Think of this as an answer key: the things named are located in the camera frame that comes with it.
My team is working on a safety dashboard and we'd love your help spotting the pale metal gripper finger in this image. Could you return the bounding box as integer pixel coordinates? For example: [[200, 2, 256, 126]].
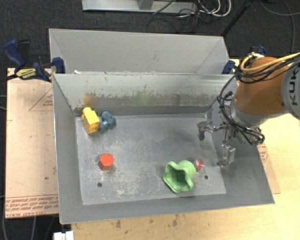
[[216, 143, 237, 169], [197, 120, 217, 142]]

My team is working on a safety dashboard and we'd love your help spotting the clear and red small object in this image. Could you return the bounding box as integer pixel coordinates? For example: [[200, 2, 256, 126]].
[[193, 158, 206, 179]]

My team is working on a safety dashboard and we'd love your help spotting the green wavy-rimmed cup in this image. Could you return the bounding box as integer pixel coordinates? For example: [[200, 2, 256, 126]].
[[162, 159, 197, 194]]

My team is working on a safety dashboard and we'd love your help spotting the grey metal bin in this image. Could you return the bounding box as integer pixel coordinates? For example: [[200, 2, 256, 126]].
[[48, 28, 276, 225]]

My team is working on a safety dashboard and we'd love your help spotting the blue lumpy toy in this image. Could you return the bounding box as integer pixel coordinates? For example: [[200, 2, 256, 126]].
[[98, 110, 117, 132]]

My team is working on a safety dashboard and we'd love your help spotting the red hexagonal block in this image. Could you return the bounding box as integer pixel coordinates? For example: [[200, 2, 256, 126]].
[[97, 153, 115, 172]]

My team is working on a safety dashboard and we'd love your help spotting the yellow toy block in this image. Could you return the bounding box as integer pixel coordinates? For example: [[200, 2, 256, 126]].
[[81, 106, 101, 135]]

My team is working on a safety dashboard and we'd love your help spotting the brown cardboard board, red print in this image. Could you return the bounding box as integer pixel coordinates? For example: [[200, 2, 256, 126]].
[[4, 67, 282, 220]]

